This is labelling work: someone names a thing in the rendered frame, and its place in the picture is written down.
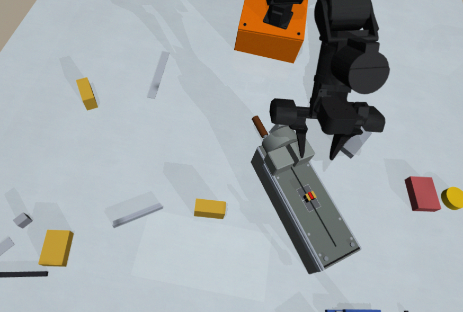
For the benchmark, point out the red rectangular block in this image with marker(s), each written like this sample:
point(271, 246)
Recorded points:
point(422, 194)

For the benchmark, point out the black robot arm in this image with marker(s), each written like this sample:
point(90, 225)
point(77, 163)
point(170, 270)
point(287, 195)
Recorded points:
point(347, 53)

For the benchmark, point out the yellow rectangular block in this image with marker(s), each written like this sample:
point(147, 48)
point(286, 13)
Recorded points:
point(56, 248)
point(209, 208)
point(86, 93)

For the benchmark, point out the black flat bar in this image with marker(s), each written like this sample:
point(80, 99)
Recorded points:
point(23, 274)

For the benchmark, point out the yellow short cylinder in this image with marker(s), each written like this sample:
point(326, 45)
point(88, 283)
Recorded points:
point(452, 198)

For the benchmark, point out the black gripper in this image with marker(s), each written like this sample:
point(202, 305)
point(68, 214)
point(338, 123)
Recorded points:
point(285, 112)

